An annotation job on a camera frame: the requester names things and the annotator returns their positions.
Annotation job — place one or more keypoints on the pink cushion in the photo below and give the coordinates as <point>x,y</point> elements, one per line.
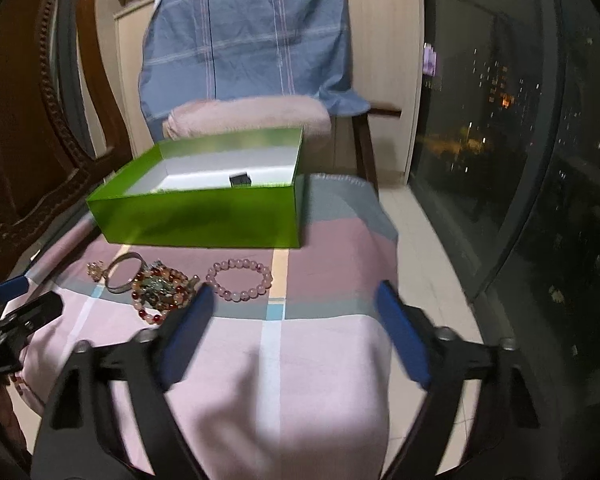
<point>250,115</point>

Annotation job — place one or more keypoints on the blue plaid cloth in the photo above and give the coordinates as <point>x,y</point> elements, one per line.
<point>240,35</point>

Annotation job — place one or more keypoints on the dark wooden chair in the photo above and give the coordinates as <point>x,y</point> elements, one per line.
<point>380,110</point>

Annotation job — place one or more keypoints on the silver bangle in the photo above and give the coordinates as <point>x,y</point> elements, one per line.
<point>114,287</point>

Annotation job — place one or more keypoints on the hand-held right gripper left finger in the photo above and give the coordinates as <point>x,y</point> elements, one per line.
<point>187,340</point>

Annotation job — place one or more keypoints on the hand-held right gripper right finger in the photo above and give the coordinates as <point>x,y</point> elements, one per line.
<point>405,340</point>

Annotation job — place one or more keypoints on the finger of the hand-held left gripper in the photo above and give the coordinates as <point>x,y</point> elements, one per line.
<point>35,312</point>
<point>10,288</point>

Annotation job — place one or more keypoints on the black watch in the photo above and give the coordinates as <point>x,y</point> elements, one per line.
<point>239,179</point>

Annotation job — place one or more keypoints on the gold flower ornament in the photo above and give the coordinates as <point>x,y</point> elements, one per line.
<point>96,270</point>

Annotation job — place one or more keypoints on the light wooden cabinet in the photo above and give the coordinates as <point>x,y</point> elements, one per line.
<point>385,35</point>

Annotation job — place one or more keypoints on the green cardboard box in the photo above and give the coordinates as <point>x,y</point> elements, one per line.
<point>205,220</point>

